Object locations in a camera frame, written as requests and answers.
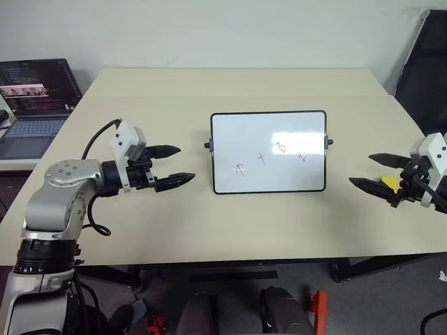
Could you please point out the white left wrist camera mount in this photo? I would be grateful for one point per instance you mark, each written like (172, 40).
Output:
(126, 137)

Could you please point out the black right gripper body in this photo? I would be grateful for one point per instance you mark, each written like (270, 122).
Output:
(412, 185)

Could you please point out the crumpled white paper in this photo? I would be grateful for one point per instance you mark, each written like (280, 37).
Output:
(443, 276)

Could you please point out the yellow plastic piece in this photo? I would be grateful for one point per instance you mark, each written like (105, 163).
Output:
(390, 183)

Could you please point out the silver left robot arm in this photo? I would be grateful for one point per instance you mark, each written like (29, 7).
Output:
(59, 206)

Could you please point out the dark rounded shape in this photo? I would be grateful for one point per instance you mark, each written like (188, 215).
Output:
(197, 314)
(286, 310)

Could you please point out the red clamp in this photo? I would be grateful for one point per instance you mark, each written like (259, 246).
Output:
(155, 324)
(319, 310)

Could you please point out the black framed small whiteboard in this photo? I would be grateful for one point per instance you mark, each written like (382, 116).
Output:
(269, 153)

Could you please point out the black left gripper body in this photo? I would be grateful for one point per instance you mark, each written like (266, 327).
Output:
(141, 174)

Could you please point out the black table frame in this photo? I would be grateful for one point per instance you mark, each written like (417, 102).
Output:
(380, 263)

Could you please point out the open grey laptop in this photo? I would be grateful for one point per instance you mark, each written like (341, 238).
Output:
(31, 104)

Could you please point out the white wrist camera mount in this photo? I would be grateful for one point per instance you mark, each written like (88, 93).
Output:
(434, 146)
(126, 137)

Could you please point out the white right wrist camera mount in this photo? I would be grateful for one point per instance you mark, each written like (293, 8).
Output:
(434, 146)

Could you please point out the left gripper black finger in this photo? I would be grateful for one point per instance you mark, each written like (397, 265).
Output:
(167, 150)
(174, 180)

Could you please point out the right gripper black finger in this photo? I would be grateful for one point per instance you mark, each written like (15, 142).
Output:
(391, 160)
(370, 188)

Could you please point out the black office chair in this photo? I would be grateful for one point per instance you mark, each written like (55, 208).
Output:
(427, 70)

